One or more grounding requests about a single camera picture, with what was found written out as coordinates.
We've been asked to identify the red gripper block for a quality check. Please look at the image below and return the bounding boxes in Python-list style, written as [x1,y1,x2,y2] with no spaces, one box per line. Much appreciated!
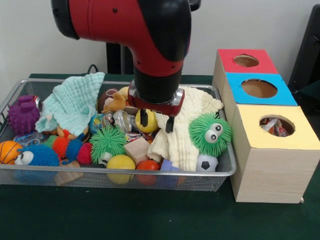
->
[127,93,186,134]

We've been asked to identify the green puffer toy big eyes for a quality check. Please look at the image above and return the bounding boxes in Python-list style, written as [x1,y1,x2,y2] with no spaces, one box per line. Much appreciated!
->
[188,112,233,158]

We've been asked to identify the colourful print cloth with white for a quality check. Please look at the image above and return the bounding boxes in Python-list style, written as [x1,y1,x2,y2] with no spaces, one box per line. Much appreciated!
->
[259,117,288,137]

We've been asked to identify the shallow clear mesh bin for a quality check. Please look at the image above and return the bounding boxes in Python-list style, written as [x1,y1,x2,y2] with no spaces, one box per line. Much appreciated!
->
[0,77,238,193]

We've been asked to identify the wooden box with three holes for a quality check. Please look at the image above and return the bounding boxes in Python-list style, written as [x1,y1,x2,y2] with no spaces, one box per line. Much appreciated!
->
[211,48,320,204]

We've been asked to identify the yellow tennis ball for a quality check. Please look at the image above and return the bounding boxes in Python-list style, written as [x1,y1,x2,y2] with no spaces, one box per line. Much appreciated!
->
[135,109,159,133]

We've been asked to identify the cream muslin cloth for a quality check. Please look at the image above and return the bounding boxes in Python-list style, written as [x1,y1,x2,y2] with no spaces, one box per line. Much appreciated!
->
[147,87,225,172]

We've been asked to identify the green spiky puffer ball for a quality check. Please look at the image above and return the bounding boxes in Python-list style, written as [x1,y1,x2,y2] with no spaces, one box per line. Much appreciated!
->
[89,126,127,166]

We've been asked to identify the smooth yellow ball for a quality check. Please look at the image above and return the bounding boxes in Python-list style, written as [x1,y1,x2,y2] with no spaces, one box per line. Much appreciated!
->
[106,154,137,185]

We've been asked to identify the small soccer ball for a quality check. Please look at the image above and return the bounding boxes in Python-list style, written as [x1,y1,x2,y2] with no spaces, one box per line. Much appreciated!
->
[196,154,219,173]

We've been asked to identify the mint muslin cloth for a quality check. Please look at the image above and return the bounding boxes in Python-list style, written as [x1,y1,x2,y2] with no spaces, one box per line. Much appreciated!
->
[34,71,106,136]

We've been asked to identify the dark green table cloth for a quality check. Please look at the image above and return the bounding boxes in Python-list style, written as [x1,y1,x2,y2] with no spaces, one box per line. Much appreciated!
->
[0,73,320,240]
[288,80,320,121]

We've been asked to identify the blue puffer toy with eyes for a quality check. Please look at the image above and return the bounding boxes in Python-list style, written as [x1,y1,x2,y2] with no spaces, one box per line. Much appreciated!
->
[13,144,60,167]

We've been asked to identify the purple knobbly ball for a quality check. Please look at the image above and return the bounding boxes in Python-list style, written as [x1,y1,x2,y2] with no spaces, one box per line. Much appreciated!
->
[7,94,42,137]

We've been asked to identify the small orange basketball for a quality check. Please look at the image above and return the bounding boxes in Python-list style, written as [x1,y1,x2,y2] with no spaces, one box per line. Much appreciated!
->
[0,140,23,165]

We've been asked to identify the black chair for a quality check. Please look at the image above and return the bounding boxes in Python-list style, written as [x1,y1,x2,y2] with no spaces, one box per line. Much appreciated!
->
[287,3,320,87]

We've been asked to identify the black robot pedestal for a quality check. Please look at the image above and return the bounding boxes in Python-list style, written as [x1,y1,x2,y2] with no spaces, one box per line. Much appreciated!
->
[106,0,202,76]

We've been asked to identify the black cable loop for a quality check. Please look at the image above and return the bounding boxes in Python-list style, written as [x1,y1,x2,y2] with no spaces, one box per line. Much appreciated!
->
[86,63,107,75]

